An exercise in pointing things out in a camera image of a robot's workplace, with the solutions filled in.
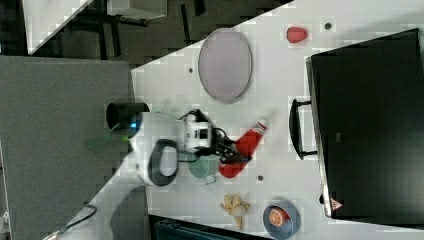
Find black toaster oven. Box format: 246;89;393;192
306;29;424;229

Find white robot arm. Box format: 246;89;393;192
130;109;251;187

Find blue bowl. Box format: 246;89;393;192
263;200;301;240

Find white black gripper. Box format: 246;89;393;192
180;109;251;164

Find toy orange slice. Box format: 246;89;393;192
269;207;290;227

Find toy strawberry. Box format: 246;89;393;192
286;26;308;43

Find black cable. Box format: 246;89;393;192
49;203;98;236

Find peeled toy banana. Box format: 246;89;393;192
220;194;251;230

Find grey round plate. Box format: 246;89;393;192
198;28;253;104

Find green mug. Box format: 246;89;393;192
188;155;219;185

